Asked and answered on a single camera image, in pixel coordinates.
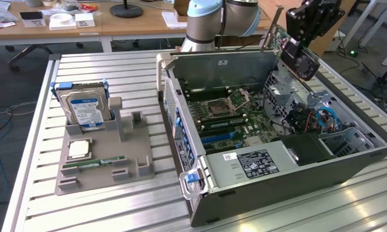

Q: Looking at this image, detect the clear plastic bag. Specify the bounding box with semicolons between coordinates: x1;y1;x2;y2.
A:
0;0;19;23

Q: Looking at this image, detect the grey printed parts rack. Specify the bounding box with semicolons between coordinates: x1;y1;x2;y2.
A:
54;96;157;196

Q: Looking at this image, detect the blue wire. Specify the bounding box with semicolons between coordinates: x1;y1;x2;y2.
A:
318;105;342;133

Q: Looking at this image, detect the white box with red button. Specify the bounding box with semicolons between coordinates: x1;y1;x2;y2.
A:
329;30;349;53

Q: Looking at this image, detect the silver CPU chip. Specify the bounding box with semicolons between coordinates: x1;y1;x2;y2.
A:
67;141;93;160

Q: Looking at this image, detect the metal socket cover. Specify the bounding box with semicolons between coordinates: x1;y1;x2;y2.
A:
227;87;253;109

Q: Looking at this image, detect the graphics card with fan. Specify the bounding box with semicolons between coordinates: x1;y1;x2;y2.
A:
261;4;321;82

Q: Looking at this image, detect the blue expansion slot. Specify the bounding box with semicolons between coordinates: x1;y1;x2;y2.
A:
201;131;237;144

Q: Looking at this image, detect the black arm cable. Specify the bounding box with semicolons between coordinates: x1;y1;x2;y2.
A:
218;0;230;49

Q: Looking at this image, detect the hard disk in blue caddy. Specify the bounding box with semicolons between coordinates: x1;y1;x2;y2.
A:
51;78;114;133

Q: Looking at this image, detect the black chair base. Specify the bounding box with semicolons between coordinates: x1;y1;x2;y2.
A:
6;43;85;72

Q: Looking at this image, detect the CPU socket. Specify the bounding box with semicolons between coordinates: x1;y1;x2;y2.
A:
206;98;234;116

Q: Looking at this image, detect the black round lamp base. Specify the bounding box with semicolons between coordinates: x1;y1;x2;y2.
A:
110;0;145;18

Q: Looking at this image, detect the white tape holder box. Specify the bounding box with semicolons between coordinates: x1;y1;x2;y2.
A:
49;13;78;31

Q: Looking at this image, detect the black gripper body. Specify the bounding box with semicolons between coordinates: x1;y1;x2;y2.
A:
286;0;346;47

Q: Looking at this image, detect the metal disk bay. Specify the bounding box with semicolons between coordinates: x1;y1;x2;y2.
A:
318;127;377;158

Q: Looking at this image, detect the wooden desk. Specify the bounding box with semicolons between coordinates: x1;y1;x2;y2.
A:
0;0;105;53
102;0;272;53

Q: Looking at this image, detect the green RAM stick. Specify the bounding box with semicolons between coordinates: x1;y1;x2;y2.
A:
63;156;127;169

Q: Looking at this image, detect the grey power supply unit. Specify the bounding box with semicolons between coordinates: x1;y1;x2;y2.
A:
206;141;300;189

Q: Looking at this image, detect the perforated metal drive cage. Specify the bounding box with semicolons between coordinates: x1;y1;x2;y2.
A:
265;70;310;114

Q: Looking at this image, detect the open cardboard box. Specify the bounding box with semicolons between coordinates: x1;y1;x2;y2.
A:
174;0;194;23

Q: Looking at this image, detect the white table frame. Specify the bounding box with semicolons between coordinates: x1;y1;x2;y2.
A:
341;0;387;67

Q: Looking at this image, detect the RAM stick with white label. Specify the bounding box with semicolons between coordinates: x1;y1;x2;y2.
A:
201;116;248;129

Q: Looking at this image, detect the open grey PC case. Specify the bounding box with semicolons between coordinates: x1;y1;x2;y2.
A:
157;47;387;228

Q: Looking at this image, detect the green motherboard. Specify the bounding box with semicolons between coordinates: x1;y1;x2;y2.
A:
179;79;288;155

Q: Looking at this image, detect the stack of white papers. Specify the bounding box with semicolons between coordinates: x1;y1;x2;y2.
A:
161;11;189;30

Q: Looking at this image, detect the white box with black lid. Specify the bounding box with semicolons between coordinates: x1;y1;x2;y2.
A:
19;11;47;28

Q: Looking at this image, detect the plain white box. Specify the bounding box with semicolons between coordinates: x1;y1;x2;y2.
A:
75;13;97;29

